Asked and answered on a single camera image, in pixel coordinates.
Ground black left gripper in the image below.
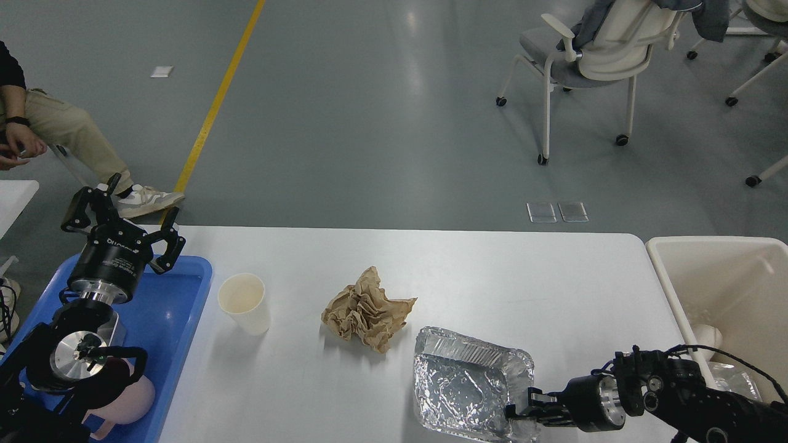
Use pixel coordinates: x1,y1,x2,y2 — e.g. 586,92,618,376
61,173,186,305

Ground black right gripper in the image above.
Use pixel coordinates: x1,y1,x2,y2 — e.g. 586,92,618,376
504,375,627,433

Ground aluminium foil tray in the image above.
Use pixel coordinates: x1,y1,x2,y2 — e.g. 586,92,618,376
414,326,541,442

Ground pink mug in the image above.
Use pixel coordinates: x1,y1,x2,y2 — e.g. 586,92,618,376
82,375,156,441

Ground square steel tray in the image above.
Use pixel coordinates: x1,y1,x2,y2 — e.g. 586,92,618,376
56,312,126,351

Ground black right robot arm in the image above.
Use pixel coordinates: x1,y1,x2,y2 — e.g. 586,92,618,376
504,345,787,442

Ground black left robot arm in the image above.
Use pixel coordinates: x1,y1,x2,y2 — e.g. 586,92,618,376
1,174,186,442

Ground person left hand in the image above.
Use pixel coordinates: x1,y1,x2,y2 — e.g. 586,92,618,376
6,122,47,159

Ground person right hand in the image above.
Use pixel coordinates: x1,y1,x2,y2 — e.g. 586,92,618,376
0,151,30,171

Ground blue plastic tray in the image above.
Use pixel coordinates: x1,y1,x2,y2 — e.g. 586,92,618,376
0,254,214,443

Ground white side table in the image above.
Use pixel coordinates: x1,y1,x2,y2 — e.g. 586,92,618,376
1,180,40,238

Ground cream paper cup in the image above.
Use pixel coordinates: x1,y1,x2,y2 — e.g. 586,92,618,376
217,273,272,336

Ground person in black sweater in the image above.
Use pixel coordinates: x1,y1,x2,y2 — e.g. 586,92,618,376
0,40,185,345

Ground white cup in bin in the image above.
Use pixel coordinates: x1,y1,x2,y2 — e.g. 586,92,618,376
691,324,723,362

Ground foil tray in bin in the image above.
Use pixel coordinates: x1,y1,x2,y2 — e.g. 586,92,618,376
707,361,762,401

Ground floor outlet plates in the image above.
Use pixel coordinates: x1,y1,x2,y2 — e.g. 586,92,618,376
526,201,589,223

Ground crumpled brown paper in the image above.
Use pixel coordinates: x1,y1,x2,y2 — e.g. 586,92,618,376
321,266,417,355

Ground beige plastic bin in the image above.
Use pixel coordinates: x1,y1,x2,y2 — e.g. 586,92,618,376
646,236,787,402

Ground white office chair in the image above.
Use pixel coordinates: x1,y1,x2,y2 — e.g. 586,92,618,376
496,1,688,166

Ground grey jacket on chair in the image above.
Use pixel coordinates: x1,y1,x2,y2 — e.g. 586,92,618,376
569,1,730,50

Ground black cables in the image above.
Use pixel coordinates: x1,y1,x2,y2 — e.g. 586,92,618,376
0,278,19,345

